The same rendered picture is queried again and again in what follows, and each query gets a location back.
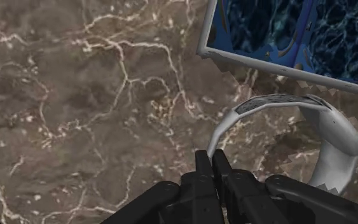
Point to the grey framed blue screen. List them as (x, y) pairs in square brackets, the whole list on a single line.
[(290, 34)]

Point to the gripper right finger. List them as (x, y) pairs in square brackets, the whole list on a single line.
[(259, 198)]

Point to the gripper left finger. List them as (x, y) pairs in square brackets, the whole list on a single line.
[(197, 192)]

